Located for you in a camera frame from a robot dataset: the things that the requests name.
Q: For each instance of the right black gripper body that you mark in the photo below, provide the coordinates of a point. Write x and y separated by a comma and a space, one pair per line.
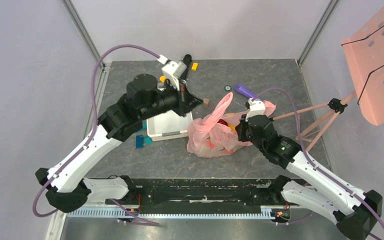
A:
243, 131

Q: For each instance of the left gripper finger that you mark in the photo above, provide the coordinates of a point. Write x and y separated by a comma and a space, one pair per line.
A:
183, 87
190, 101

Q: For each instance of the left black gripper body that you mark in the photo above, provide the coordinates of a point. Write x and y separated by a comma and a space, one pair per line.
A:
170, 100

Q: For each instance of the pink plastic bag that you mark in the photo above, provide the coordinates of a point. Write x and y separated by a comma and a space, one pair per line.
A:
207, 138

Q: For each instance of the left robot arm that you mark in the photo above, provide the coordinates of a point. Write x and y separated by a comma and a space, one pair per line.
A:
66, 185

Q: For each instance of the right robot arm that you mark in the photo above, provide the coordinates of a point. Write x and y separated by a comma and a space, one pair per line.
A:
354, 211

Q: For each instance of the yellow fake fruit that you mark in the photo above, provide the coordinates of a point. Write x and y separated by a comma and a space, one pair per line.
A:
233, 128

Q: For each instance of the red fake fruit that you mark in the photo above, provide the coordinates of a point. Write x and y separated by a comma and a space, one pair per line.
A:
222, 122

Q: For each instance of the brown wooden cube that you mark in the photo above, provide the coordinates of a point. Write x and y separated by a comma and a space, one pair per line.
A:
206, 102

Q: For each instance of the orange yellow toy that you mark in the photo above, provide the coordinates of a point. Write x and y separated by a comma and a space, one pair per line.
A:
162, 79

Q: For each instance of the white plastic basket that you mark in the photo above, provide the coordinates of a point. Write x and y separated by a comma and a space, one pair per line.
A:
168, 125

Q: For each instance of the yellow block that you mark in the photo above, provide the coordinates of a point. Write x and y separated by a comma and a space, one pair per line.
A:
194, 66

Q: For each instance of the black cylinder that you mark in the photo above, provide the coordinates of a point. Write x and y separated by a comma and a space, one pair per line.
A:
187, 60

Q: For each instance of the small round disc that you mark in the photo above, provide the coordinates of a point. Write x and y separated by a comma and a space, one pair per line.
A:
228, 88

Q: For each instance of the purple toy bat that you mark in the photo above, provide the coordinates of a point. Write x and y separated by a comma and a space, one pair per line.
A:
244, 91

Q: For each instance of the teal small block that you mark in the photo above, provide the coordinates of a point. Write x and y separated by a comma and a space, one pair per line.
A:
148, 140

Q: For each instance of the blue block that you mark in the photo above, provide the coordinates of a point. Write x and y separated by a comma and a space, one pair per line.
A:
139, 141

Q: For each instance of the pink music stand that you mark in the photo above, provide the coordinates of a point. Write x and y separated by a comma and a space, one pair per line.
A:
364, 54

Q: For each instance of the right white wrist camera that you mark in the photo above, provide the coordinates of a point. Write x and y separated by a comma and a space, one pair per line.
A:
256, 107

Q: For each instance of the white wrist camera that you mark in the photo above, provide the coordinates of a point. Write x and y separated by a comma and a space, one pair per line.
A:
173, 71
256, 107

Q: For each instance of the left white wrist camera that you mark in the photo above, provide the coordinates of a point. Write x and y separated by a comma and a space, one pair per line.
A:
173, 71

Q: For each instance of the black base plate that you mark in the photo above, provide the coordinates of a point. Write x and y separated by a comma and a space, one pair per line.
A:
200, 195

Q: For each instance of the white cable duct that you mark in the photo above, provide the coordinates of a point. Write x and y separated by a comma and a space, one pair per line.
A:
116, 212

